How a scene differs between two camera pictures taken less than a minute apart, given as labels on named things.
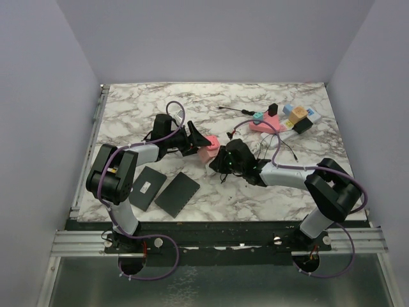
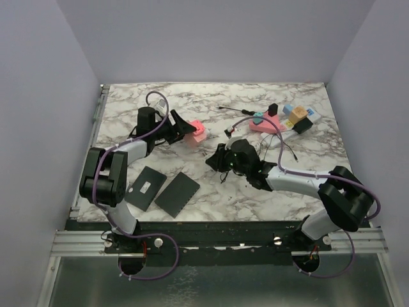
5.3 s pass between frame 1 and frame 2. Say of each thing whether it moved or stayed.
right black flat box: stayed
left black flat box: stayed
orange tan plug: stayed
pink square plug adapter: moved
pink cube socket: moved
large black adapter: stayed
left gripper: moved
